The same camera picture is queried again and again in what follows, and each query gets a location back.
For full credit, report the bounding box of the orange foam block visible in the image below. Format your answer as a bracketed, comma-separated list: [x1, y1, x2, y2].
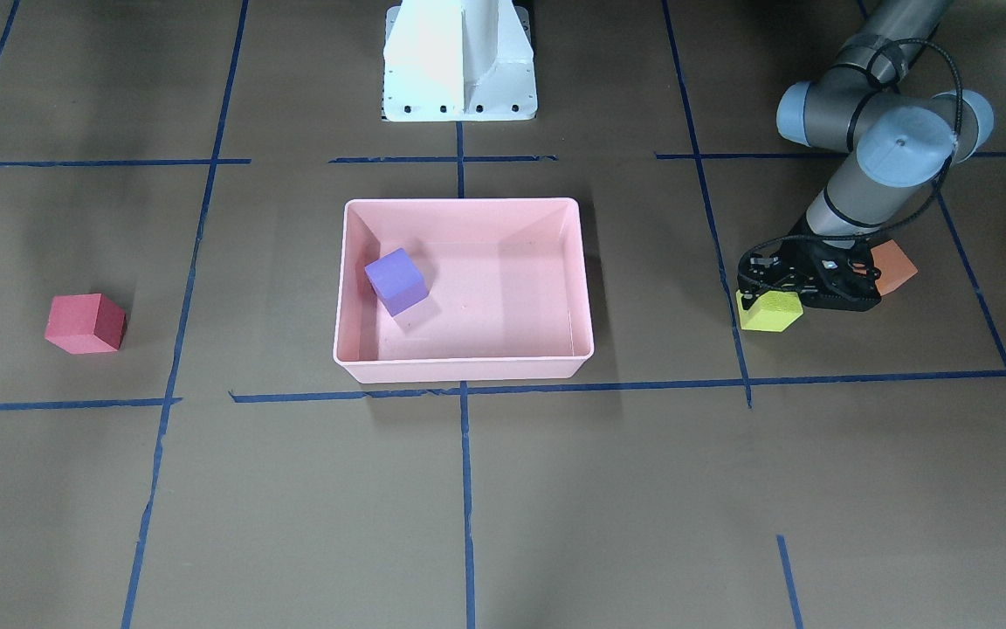
[871, 239, 918, 297]

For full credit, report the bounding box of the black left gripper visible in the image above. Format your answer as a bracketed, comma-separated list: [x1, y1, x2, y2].
[787, 238, 882, 312]

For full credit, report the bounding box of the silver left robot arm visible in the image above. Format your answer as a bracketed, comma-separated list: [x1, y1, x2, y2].
[739, 1, 996, 312]

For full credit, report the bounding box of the white pedestal column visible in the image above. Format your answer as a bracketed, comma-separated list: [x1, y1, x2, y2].
[381, 1, 539, 123]

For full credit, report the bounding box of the red foam block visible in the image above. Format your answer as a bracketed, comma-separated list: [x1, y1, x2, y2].
[44, 294, 127, 355]

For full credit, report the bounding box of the pink plastic bin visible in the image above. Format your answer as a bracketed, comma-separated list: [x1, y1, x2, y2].
[332, 197, 595, 384]

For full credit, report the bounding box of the yellow foam block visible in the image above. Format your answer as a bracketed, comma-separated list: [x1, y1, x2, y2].
[737, 291, 805, 333]

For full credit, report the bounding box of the purple foam block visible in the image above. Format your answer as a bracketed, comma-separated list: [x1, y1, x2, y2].
[364, 248, 430, 317]

